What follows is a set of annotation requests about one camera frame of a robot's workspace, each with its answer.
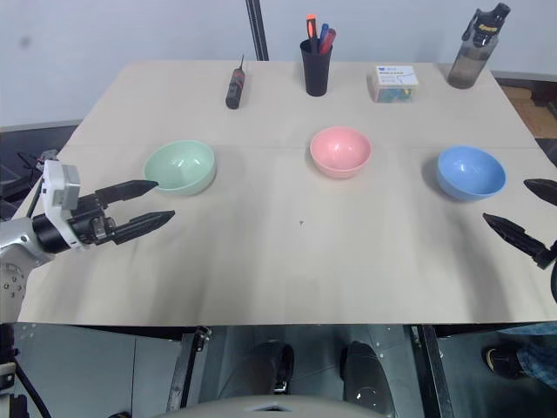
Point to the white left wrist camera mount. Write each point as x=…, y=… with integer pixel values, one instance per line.
x=61, y=188

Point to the black pen cup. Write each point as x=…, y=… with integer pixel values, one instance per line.
x=316, y=69

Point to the black metal pole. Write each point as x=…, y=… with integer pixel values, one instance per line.
x=258, y=30

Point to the blue marker pen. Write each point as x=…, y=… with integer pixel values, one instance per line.
x=324, y=33

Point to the bystander's blue jeans leg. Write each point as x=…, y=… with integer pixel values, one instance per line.
x=539, y=355

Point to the red marker pen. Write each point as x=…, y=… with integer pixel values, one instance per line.
x=329, y=40

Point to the green bowl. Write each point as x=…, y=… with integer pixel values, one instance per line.
x=180, y=166

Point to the blue bowl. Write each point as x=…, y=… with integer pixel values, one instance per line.
x=471, y=171

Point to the dark smoky water bottle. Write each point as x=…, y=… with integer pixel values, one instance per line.
x=473, y=52

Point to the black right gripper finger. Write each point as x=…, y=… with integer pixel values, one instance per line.
x=515, y=235
x=541, y=188

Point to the clear box of pins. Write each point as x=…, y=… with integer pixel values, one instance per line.
x=393, y=83

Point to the black right robot foot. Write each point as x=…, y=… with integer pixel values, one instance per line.
x=365, y=376

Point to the bystander's dark shoe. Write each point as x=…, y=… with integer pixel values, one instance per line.
x=505, y=363

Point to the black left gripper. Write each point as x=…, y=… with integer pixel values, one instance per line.
x=89, y=220

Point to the pink bowl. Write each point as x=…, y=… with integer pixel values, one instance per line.
x=340, y=150

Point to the black table frame leg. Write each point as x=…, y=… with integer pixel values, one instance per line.
x=435, y=370
x=185, y=370

